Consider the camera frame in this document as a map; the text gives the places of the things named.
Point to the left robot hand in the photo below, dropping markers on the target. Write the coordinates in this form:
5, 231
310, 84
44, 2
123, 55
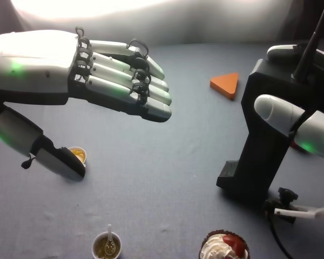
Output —
37, 62

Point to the white bowl with yellow food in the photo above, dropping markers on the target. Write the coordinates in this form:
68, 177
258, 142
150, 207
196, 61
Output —
80, 155

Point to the grey table cloth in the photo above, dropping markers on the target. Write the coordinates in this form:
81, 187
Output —
151, 175

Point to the orange triangle block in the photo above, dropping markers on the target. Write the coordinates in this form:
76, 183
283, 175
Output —
226, 83

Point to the white cup with green soup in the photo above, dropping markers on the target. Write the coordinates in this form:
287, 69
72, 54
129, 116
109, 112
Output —
106, 244

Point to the toy cupcake with strawberry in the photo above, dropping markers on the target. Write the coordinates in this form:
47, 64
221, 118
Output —
221, 248

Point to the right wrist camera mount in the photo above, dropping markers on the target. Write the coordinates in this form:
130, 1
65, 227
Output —
297, 213

